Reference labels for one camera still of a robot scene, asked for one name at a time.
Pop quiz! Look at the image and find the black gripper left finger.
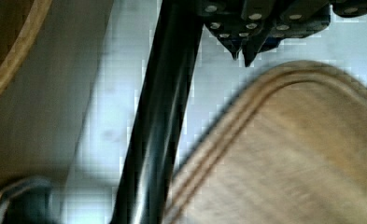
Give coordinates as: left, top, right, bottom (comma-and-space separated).
202, 0, 265, 61

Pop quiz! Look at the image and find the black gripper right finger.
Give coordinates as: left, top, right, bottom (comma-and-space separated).
242, 0, 367, 66

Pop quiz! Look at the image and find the wooden drawer with black handle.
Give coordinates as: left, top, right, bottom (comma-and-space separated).
0, 0, 203, 224

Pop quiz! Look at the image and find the wooden cutting board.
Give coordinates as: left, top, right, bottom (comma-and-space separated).
162, 61, 367, 224

